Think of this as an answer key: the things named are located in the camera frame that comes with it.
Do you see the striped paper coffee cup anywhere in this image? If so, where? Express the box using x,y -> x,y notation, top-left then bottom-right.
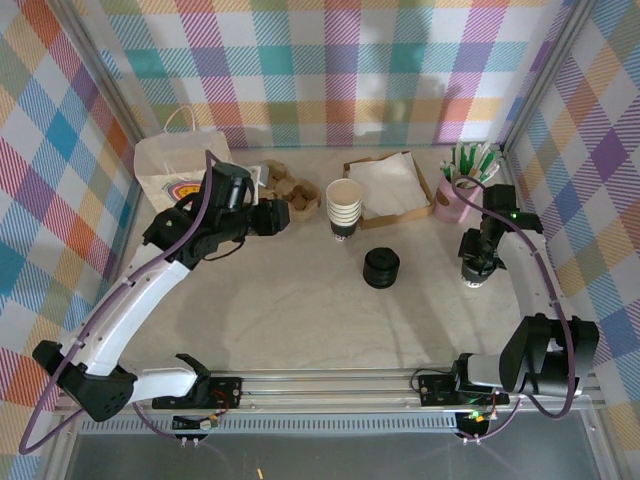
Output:
459,262 -> 496,292

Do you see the brown cardboard cup carrier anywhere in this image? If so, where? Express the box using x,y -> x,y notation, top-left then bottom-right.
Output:
260,158 -> 321,219
259,158 -> 322,225

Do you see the white smiley paper bag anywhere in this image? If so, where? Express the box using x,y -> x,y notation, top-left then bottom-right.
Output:
132,104 -> 234,214

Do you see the pink holder cup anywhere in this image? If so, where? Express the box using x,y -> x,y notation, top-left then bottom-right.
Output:
432,174 -> 485,224

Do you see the brown cardboard napkin tray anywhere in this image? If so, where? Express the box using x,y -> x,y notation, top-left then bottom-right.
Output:
342,149 -> 435,232

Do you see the stack of white napkins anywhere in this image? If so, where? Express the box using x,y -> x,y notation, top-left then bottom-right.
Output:
347,151 -> 432,220

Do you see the stack of paper cups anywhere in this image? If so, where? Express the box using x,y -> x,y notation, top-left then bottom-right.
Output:
324,178 -> 364,242

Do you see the stack of black lids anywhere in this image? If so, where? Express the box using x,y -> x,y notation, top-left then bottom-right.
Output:
362,246 -> 402,291

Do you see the grey metal panel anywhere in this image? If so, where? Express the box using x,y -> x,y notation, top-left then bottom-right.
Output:
64,433 -> 601,480

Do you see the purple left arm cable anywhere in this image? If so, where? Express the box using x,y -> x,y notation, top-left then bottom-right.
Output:
19,149 -> 251,456

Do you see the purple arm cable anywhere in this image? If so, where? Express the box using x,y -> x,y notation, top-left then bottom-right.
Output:
452,174 -> 581,444
19,149 -> 251,456

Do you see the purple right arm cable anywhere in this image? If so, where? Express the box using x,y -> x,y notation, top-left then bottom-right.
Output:
452,174 -> 581,444

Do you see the aluminium frame post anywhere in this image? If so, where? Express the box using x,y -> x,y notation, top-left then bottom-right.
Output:
501,0 -> 597,157
52,0 -> 155,164

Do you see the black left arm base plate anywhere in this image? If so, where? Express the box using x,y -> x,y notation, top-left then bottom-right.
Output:
151,374 -> 245,412

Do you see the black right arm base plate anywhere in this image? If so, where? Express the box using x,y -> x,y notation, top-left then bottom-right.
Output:
417,373 -> 511,407

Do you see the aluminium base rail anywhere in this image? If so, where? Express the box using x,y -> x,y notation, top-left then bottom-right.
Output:
53,368 -> 601,416

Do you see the grey slotted cable duct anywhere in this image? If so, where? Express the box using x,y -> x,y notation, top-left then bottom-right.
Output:
79,417 -> 464,435

